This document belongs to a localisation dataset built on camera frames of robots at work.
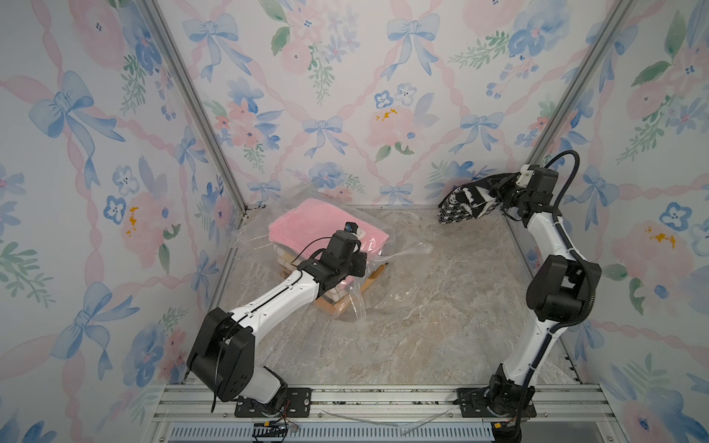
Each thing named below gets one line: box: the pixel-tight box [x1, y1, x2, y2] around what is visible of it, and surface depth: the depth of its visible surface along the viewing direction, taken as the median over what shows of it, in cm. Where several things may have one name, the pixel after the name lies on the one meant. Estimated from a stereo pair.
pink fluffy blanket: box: [268, 198, 390, 260], surface depth 91 cm
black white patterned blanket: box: [437, 171, 519, 224], surface depth 92 cm
